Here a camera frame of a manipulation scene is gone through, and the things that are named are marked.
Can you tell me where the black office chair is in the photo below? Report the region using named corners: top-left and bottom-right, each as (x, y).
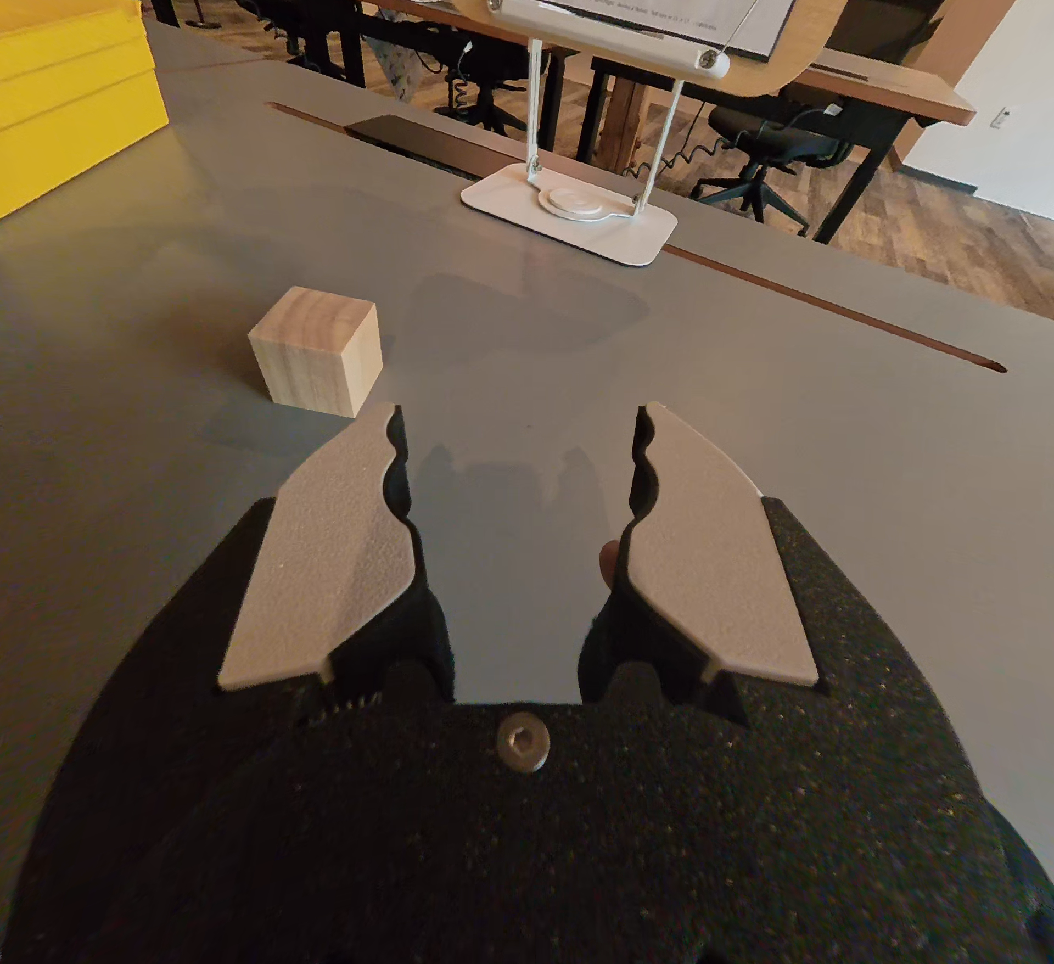
top-left (692, 0), bottom-right (960, 232)

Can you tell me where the yellow plastic bin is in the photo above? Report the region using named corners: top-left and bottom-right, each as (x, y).
top-left (1, 0), bottom-right (171, 221)

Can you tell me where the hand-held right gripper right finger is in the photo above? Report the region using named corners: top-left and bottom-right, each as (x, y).
top-left (577, 400), bottom-right (821, 695)

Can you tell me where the black cable slot lid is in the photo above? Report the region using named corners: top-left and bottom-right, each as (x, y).
top-left (343, 115), bottom-right (545, 183)

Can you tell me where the long wooden office table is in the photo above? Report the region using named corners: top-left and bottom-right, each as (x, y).
top-left (256, 0), bottom-right (976, 244)

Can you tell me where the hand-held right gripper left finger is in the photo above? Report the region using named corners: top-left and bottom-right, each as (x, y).
top-left (218, 400), bottom-right (454, 695)

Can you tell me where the white document stand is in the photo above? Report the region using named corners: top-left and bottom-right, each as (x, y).
top-left (462, 0), bottom-right (825, 267)

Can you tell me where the large wooden cube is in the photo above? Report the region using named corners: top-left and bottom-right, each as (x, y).
top-left (249, 286), bottom-right (383, 418)

